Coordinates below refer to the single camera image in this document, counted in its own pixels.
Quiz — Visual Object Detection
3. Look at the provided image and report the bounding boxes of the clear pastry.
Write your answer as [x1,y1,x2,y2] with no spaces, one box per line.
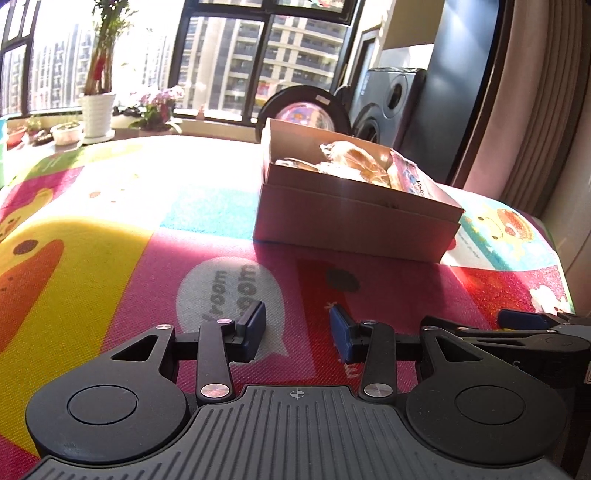
[318,140,394,188]

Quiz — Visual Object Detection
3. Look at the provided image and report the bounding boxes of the white oval planter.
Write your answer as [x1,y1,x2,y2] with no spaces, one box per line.
[49,120,86,148]

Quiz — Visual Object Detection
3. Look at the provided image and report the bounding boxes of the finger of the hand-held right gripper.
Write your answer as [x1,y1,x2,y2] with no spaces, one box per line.
[438,320,556,347]
[497,309,574,330]

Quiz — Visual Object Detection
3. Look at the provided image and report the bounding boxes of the black window frame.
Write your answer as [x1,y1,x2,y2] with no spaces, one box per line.
[0,0,403,126]

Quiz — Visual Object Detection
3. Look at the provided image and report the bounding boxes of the tall plant in white pot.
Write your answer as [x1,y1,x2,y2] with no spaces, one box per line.
[77,0,140,140]

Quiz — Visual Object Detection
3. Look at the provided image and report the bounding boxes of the brown cardboard box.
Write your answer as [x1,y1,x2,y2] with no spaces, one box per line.
[252,117,465,263]

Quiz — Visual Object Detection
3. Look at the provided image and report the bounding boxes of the round washing machine door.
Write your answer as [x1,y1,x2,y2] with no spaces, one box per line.
[255,85,353,144]

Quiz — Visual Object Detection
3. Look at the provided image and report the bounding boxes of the potted pink orchid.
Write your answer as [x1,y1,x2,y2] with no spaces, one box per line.
[128,85,186,135]

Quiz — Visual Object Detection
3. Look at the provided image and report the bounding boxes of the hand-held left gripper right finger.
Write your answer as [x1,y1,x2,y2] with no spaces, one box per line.
[329,305,485,405]

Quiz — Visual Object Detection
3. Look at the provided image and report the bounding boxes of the grey washing machine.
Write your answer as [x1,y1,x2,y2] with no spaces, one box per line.
[346,66,428,156]

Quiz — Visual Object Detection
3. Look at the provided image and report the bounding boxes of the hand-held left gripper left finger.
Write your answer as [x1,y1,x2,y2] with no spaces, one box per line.
[111,301,267,404]

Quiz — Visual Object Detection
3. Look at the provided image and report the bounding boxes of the pink snack packet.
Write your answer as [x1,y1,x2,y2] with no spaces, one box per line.
[389,150,438,198]

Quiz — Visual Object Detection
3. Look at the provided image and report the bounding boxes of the colourful printed play mat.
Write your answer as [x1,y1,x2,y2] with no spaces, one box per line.
[0,136,576,468]

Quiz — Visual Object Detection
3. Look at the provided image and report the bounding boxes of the beige curtain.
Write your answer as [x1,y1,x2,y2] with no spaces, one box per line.
[465,0,591,223]

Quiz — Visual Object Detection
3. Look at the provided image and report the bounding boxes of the small dark planter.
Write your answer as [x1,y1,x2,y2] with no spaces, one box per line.
[28,117,54,147]

